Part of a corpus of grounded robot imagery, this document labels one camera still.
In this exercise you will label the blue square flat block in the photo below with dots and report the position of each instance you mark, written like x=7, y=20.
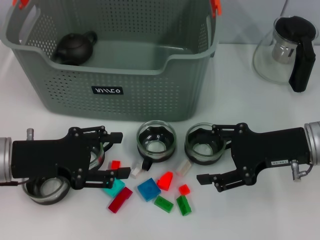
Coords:
x=148, y=189

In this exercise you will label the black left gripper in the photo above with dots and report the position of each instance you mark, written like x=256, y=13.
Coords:
x=50, y=157

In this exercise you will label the red sloped block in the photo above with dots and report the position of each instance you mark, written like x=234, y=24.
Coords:
x=165, y=181

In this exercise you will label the black clay teapot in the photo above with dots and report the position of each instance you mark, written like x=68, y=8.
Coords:
x=75, y=48

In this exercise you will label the grey-green perforated storage bin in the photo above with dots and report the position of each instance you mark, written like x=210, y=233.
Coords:
x=125, y=105

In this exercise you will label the flat green rectangular block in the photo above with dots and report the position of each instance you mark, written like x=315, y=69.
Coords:
x=163, y=203

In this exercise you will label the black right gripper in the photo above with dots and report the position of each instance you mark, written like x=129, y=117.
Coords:
x=275, y=147

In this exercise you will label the clear white plastic block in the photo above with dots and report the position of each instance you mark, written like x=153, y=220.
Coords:
x=136, y=172
x=183, y=167

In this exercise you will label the teal square flat block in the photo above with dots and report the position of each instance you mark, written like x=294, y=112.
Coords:
x=115, y=190

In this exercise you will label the small red square block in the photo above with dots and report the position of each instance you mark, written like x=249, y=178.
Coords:
x=115, y=165
x=185, y=189

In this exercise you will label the thick green rectangular block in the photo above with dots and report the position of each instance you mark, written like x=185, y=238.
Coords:
x=183, y=205

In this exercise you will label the dark red rectangular block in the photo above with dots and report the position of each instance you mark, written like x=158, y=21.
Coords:
x=120, y=200

